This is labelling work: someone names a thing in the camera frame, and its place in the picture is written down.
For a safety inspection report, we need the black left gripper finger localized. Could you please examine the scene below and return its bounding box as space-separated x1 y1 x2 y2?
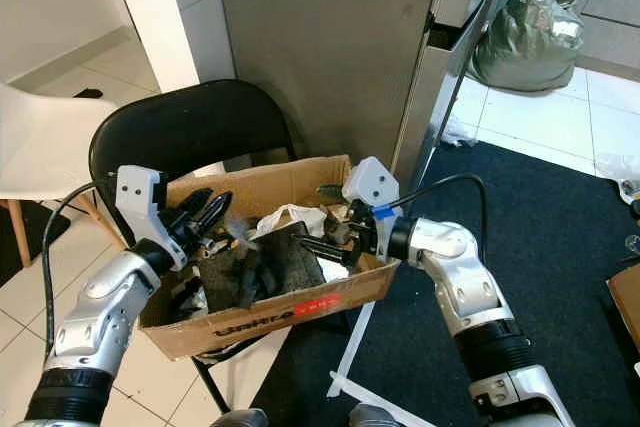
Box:
172 186 214 229
198 191 234 241

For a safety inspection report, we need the brown cardboard rubbish box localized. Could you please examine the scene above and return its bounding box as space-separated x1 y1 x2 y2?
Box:
134 153 402 362

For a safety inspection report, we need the dark grey cloth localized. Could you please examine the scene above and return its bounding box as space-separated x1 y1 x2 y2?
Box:
197 221 327 314

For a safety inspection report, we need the white crumpled plastic bag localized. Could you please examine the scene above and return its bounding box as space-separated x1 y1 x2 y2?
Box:
252 203 351 283

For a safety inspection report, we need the black folding chair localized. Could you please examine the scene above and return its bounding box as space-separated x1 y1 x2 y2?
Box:
87 78 302 419

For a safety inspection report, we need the white tape strip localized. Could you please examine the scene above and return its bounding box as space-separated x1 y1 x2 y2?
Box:
327 331 412 419

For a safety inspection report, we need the dark blue floor carpet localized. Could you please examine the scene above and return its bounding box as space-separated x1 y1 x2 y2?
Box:
249 141 640 427

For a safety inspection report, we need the grey metal door panel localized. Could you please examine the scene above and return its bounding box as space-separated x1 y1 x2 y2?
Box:
211 0 512 174

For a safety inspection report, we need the white plastic chair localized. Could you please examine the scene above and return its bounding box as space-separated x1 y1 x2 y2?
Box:
0 83 107 269

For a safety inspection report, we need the green full garbage bag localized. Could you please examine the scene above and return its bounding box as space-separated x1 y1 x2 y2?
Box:
467 0 587 94

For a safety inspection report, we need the clear crumpled plastic film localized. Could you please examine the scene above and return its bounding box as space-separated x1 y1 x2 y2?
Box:
594 151 640 204

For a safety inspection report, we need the plain brown cardboard carton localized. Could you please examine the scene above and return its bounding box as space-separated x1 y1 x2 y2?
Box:
607 264 640 349

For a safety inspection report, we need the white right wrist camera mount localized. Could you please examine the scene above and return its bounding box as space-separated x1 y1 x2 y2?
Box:
343 155 402 259

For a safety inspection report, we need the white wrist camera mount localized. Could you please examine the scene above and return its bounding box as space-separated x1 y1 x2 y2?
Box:
343 155 402 259
115 164 172 270

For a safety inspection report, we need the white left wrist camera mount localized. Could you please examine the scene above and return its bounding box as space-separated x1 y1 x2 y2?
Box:
115 164 172 270

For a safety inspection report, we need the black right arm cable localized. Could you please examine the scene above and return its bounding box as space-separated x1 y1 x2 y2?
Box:
390 172 490 239

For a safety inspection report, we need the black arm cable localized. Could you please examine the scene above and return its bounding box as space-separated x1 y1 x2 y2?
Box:
390 172 490 239
42 182 122 360

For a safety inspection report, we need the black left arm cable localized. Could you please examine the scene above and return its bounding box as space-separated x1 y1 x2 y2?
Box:
42 182 122 360

